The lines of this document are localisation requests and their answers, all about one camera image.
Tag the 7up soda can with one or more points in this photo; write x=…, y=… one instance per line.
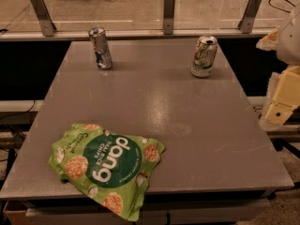
x=204, y=56

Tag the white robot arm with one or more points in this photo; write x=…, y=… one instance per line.
x=288, y=49

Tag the right metal bracket post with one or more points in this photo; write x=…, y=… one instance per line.
x=247, y=22

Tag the metal rail behind table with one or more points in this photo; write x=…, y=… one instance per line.
x=133, y=34

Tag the green rice chip bag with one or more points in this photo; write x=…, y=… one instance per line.
x=109, y=168

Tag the middle metal bracket post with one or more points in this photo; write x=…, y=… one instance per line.
x=168, y=16

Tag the metal bracket post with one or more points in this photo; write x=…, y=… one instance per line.
x=46, y=24
x=247, y=22
x=168, y=16

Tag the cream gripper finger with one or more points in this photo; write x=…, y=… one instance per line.
x=283, y=95
x=268, y=42

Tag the left metal bracket post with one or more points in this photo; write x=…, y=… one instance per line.
x=46, y=24

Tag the redbull can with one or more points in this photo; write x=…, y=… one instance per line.
x=103, y=57

